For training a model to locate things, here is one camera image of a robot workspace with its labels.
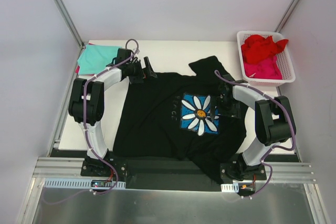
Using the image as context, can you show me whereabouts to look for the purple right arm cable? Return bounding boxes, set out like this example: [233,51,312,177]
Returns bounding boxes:
[214,70,297,196]

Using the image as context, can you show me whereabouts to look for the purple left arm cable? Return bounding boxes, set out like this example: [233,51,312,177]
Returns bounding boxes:
[81,39,140,190]

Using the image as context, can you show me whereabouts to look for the folded teal t-shirt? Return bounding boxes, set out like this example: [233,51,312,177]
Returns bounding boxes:
[86,44,120,75]

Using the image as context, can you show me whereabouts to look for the black t-shirt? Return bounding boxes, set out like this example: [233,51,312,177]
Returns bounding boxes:
[113,56,246,184]

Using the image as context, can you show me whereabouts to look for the aluminium frame post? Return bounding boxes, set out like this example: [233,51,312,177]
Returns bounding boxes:
[274,0,301,33]
[54,0,85,49]

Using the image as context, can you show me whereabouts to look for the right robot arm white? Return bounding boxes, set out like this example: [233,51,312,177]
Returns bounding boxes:
[211,80,296,179]

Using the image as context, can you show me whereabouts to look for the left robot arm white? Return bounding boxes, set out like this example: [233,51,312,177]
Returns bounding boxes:
[68,48,157,176]

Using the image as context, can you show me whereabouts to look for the magenta t-shirt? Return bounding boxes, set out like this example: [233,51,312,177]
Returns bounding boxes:
[244,56,282,80]

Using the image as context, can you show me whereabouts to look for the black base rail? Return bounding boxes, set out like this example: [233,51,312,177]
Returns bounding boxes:
[50,153,289,192]

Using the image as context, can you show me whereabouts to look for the white plastic basket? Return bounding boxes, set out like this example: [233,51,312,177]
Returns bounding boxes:
[237,31,296,87]

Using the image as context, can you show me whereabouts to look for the left aluminium frame post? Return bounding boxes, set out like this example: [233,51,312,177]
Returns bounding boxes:
[54,0,85,49]

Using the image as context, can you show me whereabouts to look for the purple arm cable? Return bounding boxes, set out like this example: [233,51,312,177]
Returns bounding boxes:
[81,39,140,190]
[214,70,297,196]

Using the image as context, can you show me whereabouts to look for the red t-shirt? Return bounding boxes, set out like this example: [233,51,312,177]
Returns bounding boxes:
[241,35,289,64]

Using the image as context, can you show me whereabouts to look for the right aluminium frame post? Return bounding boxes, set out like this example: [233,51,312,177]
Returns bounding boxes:
[274,0,301,33]

